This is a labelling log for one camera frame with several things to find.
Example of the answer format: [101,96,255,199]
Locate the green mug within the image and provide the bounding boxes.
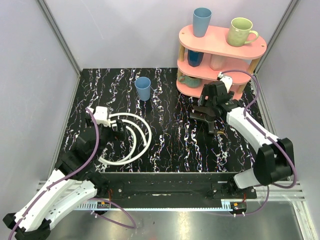
[226,17,260,47]

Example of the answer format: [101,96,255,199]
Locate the blue cup on mat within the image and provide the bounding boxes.
[134,76,151,101]

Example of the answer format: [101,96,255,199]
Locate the white flexible hose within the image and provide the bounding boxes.
[96,112,153,166]

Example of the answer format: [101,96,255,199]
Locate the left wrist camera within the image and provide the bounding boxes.
[85,106,111,127]

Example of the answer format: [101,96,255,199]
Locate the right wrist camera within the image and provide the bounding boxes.
[217,72,233,92]

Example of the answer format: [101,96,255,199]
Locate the black spray gun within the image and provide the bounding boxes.
[189,105,224,135]

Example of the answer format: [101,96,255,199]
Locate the blue cup on shelf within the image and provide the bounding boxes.
[192,7,212,38]

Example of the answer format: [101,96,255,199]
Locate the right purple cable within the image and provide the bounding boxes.
[207,69,297,217]

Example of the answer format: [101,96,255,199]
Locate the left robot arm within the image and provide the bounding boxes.
[3,120,126,240]

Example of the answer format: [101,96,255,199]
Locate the purple cable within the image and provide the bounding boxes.
[7,107,137,240]
[207,69,297,217]

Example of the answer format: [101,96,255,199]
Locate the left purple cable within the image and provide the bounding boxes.
[7,107,137,240]

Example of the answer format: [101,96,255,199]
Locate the teal ceramic mug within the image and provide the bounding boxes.
[178,75,202,89]

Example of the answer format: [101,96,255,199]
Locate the dark blue cup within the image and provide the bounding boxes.
[187,49,204,67]

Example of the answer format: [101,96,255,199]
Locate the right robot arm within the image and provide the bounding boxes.
[191,80,297,199]

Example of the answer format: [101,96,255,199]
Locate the pink faceted cup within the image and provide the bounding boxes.
[209,54,226,71]

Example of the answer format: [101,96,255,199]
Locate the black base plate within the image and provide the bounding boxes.
[49,171,288,201]

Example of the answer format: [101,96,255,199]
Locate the pink three-tier shelf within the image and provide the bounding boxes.
[176,25,267,98]

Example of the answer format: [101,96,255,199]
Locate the black marble mat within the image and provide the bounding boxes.
[59,68,256,173]

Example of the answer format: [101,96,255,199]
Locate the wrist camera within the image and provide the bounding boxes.
[85,106,111,127]
[217,72,233,92]

